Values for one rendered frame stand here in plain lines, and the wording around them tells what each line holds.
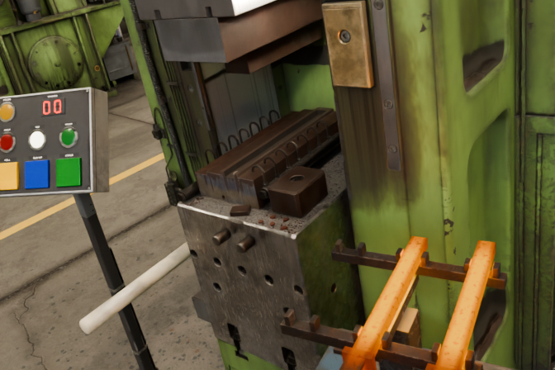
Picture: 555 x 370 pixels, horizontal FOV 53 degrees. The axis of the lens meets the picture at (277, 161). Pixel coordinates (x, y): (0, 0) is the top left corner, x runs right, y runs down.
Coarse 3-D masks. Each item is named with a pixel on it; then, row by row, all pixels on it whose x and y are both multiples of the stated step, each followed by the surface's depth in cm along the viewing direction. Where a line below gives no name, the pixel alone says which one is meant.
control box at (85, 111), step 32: (32, 96) 152; (64, 96) 149; (96, 96) 149; (0, 128) 154; (32, 128) 151; (64, 128) 148; (96, 128) 148; (0, 160) 153; (32, 160) 150; (96, 160) 147; (0, 192) 153; (32, 192) 150; (64, 192) 147
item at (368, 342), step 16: (416, 240) 102; (416, 256) 97; (400, 272) 94; (384, 288) 91; (400, 288) 91; (384, 304) 88; (400, 304) 90; (368, 320) 85; (384, 320) 85; (368, 336) 82; (352, 352) 79; (368, 352) 79; (352, 368) 77; (368, 368) 78
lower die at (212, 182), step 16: (304, 112) 161; (272, 128) 157; (288, 128) 149; (304, 128) 147; (320, 128) 147; (336, 128) 151; (240, 144) 150; (256, 144) 146; (304, 144) 140; (224, 160) 140; (256, 160) 134; (288, 160) 136; (320, 160) 147; (208, 176) 136; (224, 176) 132; (240, 176) 129; (256, 176) 128; (272, 176) 131; (208, 192) 139; (224, 192) 135; (240, 192) 131; (256, 192) 128
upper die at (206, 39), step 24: (288, 0) 127; (312, 0) 134; (168, 24) 120; (192, 24) 116; (216, 24) 111; (240, 24) 116; (264, 24) 122; (288, 24) 128; (168, 48) 124; (192, 48) 119; (216, 48) 114; (240, 48) 117
